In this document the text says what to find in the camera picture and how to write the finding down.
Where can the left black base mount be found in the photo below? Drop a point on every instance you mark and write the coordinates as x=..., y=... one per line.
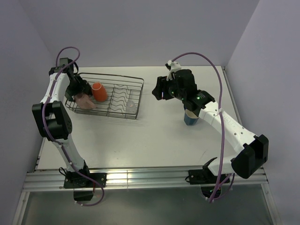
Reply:
x=74, y=180

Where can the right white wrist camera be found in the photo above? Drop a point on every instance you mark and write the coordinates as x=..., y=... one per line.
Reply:
x=173, y=67

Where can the blue mug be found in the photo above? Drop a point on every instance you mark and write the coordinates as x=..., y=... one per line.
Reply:
x=190, y=118

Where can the dark wire dish rack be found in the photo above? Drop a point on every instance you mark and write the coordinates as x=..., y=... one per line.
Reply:
x=119, y=88

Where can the aluminium rail frame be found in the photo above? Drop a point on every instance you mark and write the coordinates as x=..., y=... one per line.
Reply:
x=120, y=178

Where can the orange mug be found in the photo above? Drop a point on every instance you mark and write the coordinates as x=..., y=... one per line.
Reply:
x=99, y=92

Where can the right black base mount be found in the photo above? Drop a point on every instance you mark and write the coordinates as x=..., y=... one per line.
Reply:
x=200, y=177

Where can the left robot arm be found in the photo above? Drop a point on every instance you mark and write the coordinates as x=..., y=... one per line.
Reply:
x=53, y=121

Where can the pink mug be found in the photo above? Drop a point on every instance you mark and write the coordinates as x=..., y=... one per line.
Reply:
x=84, y=101

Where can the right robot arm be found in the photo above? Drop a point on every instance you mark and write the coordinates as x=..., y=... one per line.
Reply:
x=251, y=151

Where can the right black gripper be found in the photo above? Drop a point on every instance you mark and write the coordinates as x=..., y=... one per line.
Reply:
x=161, y=85

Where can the clear glass cup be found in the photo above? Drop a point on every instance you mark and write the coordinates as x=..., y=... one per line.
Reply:
x=130, y=107

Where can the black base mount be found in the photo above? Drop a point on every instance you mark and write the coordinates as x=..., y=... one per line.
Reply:
x=200, y=177
x=74, y=180

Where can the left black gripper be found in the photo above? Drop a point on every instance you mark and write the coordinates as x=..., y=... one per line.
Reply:
x=82, y=87

